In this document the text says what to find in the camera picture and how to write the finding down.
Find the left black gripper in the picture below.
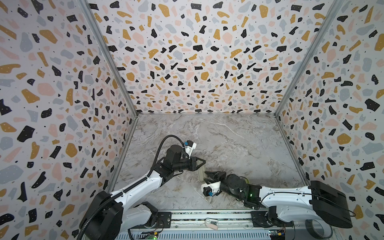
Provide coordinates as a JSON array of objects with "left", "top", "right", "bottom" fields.
[{"left": 172, "top": 156, "right": 205, "bottom": 173}]

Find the white remote control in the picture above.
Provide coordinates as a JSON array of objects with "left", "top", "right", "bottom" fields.
[{"left": 198, "top": 166, "right": 206, "bottom": 183}]

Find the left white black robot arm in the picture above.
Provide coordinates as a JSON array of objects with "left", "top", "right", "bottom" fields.
[{"left": 77, "top": 141, "right": 206, "bottom": 240}]

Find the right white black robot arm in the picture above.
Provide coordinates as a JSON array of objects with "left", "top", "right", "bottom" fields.
[{"left": 201, "top": 172, "right": 355, "bottom": 229}]

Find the pink white tag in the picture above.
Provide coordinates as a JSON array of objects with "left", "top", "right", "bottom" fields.
[{"left": 205, "top": 218, "right": 219, "bottom": 231}]

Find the black tape roll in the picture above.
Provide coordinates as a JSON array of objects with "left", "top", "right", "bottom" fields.
[{"left": 305, "top": 220, "right": 333, "bottom": 240}]

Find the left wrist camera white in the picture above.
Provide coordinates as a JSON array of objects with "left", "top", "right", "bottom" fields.
[{"left": 184, "top": 140, "right": 197, "bottom": 157}]

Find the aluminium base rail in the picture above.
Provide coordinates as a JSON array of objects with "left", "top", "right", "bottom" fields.
[{"left": 83, "top": 209, "right": 340, "bottom": 240}]

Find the black corrugated cable conduit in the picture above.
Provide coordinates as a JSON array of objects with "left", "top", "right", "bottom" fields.
[{"left": 76, "top": 134, "right": 187, "bottom": 240}]

